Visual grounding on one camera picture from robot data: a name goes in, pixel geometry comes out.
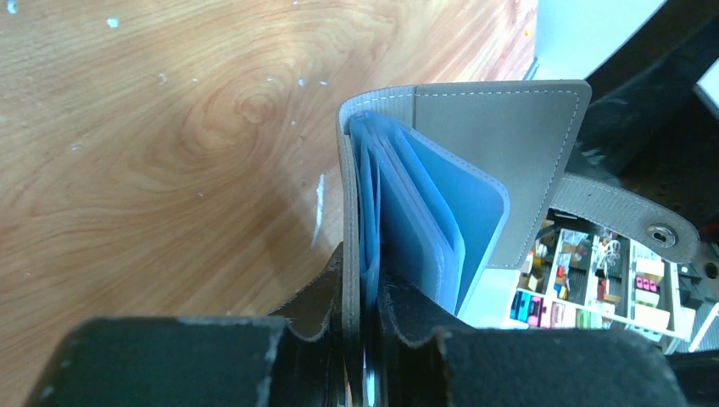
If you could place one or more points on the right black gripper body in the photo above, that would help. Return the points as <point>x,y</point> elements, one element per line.
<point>649,127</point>

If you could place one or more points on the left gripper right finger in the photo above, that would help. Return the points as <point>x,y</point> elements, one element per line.
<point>427,357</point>

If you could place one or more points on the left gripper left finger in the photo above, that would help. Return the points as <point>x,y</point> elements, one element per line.
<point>290,357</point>

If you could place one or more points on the grey card holder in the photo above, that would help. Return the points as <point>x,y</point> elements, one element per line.
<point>457,178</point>

